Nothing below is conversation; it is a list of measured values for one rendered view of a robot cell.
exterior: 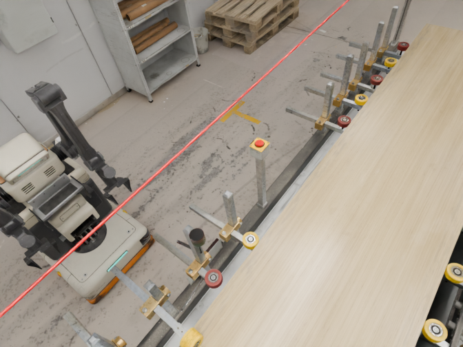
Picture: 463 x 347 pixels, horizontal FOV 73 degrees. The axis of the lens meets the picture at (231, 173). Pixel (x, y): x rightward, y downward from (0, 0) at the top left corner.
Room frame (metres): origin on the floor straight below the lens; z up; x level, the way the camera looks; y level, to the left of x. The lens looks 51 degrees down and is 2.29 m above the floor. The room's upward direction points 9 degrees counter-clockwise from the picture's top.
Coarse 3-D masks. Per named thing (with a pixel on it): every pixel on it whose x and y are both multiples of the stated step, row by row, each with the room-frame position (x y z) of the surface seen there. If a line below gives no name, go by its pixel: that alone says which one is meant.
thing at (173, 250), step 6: (156, 234) 0.84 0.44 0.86; (156, 240) 0.81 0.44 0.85; (162, 240) 0.80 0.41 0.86; (168, 246) 0.76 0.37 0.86; (174, 246) 0.75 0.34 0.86; (174, 252) 0.72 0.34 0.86; (180, 252) 0.71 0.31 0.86; (180, 258) 0.68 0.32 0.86; (186, 258) 0.68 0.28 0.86; (204, 270) 0.60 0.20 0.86; (204, 276) 0.57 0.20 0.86
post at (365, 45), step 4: (364, 44) 1.88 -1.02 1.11; (368, 44) 1.87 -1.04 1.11; (364, 48) 1.87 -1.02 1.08; (360, 52) 1.89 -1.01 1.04; (364, 52) 1.87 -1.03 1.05; (360, 56) 1.88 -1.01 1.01; (364, 56) 1.86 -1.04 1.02; (360, 60) 1.88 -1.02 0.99; (364, 60) 1.88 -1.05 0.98; (360, 64) 1.87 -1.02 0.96; (360, 68) 1.87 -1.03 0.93; (356, 72) 1.88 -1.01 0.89; (360, 72) 1.86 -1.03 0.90; (356, 76) 1.88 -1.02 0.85; (360, 76) 1.88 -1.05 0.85; (356, 88) 1.86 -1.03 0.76
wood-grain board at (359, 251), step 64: (448, 64) 1.79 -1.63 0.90; (384, 128) 1.28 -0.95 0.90; (448, 128) 1.20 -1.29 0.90; (320, 192) 0.90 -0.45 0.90; (384, 192) 0.84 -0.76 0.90; (448, 192) 0.78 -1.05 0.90; (256, 256) 0.61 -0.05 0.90; (320, 256) 0.56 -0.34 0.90; (384, 256) 0.51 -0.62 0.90; (448, 256) 0.47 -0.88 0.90; (256, 320) 0.34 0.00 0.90; (320, 320) 0.30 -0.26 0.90; (384, 320) 0.26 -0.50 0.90
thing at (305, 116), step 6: (288, 108) 1.68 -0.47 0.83; (294, 108) 1.67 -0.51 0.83; (294, 114) 1.64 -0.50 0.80; (300, 114) 1.60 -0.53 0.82; (306, 114) 1.59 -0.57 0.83; (312, 120) 1.54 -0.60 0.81; (324, 126) 1.48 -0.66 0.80; (330, 126) 1.45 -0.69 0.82; (336, 126) 1.43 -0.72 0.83; (342, 132) 1.38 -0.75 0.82
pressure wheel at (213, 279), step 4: (208, 272) 0.57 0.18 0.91; (212, 272) 0.57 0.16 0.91; (216, 272) 0.56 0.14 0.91; (208, 276) 0.55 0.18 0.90; (212, 276) 0.55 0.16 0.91; (216, 276) 0.55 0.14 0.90; (220, 276) 0.54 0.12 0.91; (208, 280) 0.53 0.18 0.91; (212, 280) 0.53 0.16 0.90; (216, 280) 0.53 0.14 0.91; (220, 280) 0.52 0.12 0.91; (208, 284) 0.51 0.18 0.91; (212, 284) 0.51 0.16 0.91; (216, 284) 0.51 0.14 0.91; (220, 284) 0.52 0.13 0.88
